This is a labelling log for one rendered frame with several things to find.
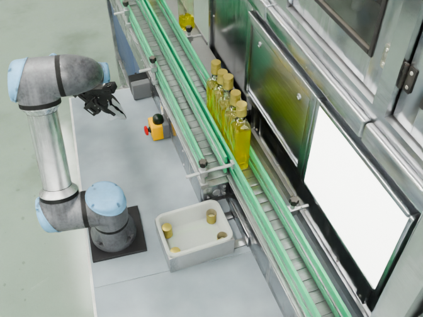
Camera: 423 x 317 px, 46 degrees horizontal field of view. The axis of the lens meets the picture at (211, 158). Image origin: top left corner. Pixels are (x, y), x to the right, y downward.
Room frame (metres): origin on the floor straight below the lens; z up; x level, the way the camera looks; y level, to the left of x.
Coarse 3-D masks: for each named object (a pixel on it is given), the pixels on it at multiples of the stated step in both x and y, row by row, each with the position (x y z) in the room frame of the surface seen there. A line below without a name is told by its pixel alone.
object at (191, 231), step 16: (192, 208) 1.04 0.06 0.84; (208, 208) 1.06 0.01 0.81; (160, 224) 0.99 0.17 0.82; (176, 224) 1.02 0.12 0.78; (192, 224) 1.02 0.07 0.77; (208, 224) 1.02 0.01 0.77; (224, 224) 0.98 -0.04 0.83; (176, 240) 0.96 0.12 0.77; (192, 240) 0.96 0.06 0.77; (208, 240) 0.96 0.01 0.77; (224, 240) 0.91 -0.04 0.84; (176, 256) 0.85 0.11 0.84
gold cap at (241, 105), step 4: (236, 104) 1.20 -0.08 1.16; (240, 104) 1.20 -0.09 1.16; (244, 104) 1.20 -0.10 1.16; (236, 108) 1.20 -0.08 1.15; (240, 108) 1.18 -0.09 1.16; (244, 108) 1.19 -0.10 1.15; (236, 112) 1.19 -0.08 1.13; (240, 112) 1.18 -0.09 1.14; (244, 112) 1.19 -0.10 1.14; (240, 116) 1.18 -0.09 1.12; (244, 116) 1.19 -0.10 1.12
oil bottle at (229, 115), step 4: (228, 108) 1.26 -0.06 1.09; (224, 112) 1.27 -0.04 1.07; (228, 112) 1.25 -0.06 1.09; (232, 112) 1.24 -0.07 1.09; (224, 116) 1.26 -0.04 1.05; (228, 116) 1.23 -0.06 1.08; (232, 116) 1.23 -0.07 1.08; (236, 116) 1.23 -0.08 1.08; (224, 120) 1.26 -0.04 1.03; (228, 120) 1.23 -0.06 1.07; (224, 124) 1.26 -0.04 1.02; (228, 124) 1.23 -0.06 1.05; (224, 128) 1.26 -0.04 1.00; (228, 128) 1.23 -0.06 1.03; (224, 132) 1.26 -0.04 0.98; (228, 132) 1.23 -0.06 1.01; (224, 136) 1.26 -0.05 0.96; (228, 136) 1.23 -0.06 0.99; (228, 140) 1.22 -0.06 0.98; (228, 144) 1.22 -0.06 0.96
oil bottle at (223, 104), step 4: (220, 100) 1.31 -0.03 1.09; (224, 100) 1.30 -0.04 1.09; (220, 104) 1.30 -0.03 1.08; (224, 104) 1.28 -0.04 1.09; (228, 104) 1.29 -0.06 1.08; (220, 108) 1.29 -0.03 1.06; (224, 108) 1.28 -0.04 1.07; (220, 112) 1.29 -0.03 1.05; (220, 116) 1.29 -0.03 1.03; (220, 120) 1.29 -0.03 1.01; (220, 124) 1.29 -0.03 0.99; (220, 128) 1.29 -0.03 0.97; (220, 132) 1.29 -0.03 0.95
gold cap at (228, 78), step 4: (224, 76) 1.31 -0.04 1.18; (228, 76) 1.31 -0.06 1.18; (232, 76) 1.31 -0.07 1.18; (224, 80) 1.30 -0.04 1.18; (228, 80) 1.29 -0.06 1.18; (232, 80) 1.30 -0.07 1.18; (224, 84) 1.30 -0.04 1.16; (228, 84) 1.29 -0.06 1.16; (232, 84) 1.30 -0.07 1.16; (224, 88) 1.30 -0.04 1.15; (228, 88) 1.29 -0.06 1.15; (232, 88) 1.30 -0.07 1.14
